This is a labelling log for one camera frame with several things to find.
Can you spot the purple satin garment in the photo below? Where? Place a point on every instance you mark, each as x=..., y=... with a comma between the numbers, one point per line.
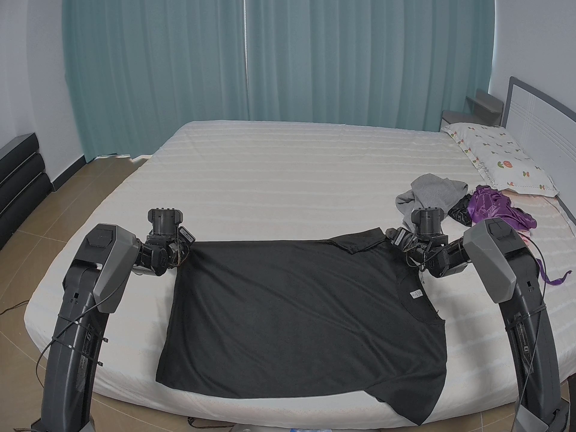
x=490, y=205

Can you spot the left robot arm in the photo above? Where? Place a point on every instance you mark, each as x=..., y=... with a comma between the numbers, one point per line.
x=103, y=259

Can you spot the black shiny garment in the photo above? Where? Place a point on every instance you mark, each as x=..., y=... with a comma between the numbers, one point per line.
x=461, y=212

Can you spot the pink garment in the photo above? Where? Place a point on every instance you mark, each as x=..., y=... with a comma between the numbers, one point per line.
x=525, y=237

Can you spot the white printed pillow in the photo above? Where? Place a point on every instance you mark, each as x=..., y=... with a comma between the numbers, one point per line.
x=499, y=155

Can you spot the blue-green curtain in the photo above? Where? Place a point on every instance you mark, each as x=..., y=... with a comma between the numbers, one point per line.
x=157, y=61
x=369, y=47

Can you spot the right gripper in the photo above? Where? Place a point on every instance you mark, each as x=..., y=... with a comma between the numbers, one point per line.
x=396, y=236

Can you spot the grey bedside table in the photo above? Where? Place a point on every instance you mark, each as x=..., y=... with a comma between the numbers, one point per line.
x=463, y=117

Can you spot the bed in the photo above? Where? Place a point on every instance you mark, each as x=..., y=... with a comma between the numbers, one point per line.
x=292, y=173

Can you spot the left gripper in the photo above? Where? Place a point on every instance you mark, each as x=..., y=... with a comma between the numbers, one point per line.
x=185, y=239

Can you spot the black chest of drawers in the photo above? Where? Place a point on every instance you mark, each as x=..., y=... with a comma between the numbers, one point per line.
x=22, y=178

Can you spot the grey garment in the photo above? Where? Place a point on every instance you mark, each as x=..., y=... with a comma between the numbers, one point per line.
x=436, y=191

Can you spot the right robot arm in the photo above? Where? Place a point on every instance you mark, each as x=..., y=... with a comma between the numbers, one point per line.
x=495, y=259

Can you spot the black T-shirt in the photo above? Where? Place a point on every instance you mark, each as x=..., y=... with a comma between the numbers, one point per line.
x=292, y=322

